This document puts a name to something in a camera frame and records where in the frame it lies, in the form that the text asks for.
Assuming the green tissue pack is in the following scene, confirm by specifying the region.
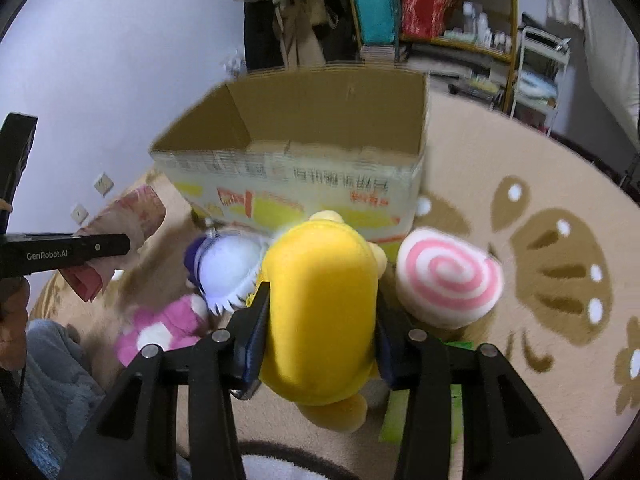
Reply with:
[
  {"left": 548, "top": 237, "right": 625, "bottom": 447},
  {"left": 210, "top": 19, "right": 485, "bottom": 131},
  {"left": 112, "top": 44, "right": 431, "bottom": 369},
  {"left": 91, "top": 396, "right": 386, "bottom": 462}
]
[{"left": 375, "top": 328, "right": 473, "bottom": 444}]

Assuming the pink white plush toy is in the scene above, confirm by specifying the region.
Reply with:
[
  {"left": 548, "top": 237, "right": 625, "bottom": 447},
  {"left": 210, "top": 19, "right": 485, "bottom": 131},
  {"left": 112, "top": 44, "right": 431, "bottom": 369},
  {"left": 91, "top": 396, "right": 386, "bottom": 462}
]
[{"left": 114, "top": 294, "right": 209, "bottom": 366}]

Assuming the pink towel pack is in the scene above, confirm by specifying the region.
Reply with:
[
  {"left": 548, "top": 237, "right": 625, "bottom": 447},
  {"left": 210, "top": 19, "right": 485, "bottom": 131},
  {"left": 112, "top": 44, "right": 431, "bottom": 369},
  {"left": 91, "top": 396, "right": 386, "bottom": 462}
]
[{"left": 61, "top": 184, "right": 166, "bottom": 301}]

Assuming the pink swirl roll pillow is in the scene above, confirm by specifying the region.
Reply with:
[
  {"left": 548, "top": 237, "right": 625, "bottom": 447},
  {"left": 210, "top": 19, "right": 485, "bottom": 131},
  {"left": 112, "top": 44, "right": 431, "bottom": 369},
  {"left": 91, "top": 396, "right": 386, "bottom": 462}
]
[{"left": 395, "top": 228, "right": 504, "bottom": 330}]

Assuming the yellow plush toy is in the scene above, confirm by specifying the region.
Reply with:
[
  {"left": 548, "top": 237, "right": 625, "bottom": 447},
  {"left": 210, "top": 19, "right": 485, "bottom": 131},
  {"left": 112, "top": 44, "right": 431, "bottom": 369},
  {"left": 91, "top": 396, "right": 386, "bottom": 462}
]
[{"left": 257, "top": 210, "right": 387, "bottom": 432}]

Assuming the purple white plush toy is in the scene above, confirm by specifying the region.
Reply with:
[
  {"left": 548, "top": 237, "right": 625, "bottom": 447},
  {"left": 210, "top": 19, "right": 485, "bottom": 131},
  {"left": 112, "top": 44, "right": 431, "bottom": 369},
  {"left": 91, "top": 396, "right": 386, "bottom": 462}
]
[{"left": 183, "top": 229, "right": 269, "bottom": 315}]

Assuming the beige patterned blanket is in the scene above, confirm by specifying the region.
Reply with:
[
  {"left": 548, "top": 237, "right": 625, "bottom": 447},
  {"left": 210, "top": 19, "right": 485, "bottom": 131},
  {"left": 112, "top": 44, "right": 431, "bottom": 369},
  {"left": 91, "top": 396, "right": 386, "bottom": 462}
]
[{"left": 32, "top": 92, "right": 639, "bottom": 479}]

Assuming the open cardboard box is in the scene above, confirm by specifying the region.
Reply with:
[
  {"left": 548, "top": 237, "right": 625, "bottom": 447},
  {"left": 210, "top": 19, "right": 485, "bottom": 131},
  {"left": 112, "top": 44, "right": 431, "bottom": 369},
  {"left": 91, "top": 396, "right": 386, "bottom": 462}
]
[{"left": 150, "top": 65, "right": 427, "bottom": 259}]

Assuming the black hanging coat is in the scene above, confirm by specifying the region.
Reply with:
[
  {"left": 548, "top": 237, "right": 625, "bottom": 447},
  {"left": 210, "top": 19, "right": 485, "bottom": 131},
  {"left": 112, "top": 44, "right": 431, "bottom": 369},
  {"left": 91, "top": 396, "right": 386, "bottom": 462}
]
[{"left": 244, "top": 0, "right": 284, "bottom": 72}]

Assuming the beige hanging coat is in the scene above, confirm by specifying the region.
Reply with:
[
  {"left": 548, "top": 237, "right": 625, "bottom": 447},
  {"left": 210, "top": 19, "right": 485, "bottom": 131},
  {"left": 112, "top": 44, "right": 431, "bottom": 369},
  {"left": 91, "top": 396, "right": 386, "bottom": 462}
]
[{"left": 273, "top": 0, "right": 329, "bottom": 68}]

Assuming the white utility cart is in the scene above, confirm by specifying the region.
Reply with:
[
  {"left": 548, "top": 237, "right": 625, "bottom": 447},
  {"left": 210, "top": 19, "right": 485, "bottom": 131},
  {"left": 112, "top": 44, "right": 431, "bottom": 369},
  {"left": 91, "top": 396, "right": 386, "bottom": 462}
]
[{"left": 510, "top": 25, "right": 570, "bottom": 136}]

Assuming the teal gift bag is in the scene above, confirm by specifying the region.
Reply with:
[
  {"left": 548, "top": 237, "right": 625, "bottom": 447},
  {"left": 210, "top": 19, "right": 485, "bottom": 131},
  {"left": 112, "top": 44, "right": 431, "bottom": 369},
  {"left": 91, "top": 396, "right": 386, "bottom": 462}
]
[{"left": 355, "top": 0, "right": 395, "bottom": 46}]

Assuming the cream office chair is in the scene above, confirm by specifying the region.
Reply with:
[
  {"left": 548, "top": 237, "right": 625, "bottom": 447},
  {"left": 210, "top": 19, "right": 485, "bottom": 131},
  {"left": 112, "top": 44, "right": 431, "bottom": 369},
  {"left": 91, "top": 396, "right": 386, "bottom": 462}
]
[{"left": 582, "top": 0, "right": 639, "bottom": 148}]

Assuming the wooden bookshelf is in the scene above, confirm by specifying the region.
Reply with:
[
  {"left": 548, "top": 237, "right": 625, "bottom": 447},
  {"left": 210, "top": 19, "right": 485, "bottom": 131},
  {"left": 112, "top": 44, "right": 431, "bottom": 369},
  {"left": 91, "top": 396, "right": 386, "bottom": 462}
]
[{"left": 352, "top": 0, "right": 518, "bottom": 110}]

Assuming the red gift bag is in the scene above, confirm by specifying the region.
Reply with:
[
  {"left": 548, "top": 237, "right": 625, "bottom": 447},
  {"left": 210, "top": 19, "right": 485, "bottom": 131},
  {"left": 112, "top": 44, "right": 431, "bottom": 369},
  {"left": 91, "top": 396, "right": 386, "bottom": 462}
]
[{"left": 400, "top": 0, "right": 456, "bottom": 39}]

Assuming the white wall socket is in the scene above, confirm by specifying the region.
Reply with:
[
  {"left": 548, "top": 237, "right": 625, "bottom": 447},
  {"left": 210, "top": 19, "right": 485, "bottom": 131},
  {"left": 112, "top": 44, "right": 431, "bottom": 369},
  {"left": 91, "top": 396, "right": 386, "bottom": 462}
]
[
  {"left": 93, "top": 172, "right": 114, "bottom": 197},
  {"left": 70, "top": 204, "right": 89, "bottom": 226}
]

